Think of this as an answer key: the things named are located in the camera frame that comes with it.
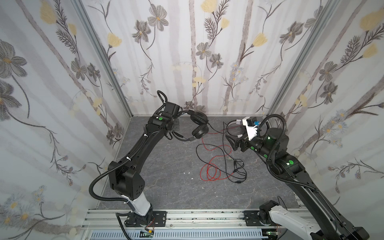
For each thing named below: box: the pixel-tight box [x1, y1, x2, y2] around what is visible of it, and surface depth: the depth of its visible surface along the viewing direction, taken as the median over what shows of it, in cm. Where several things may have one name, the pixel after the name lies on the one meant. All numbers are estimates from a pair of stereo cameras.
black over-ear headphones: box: [171, 109, 209, 142], surface depth 81 cm
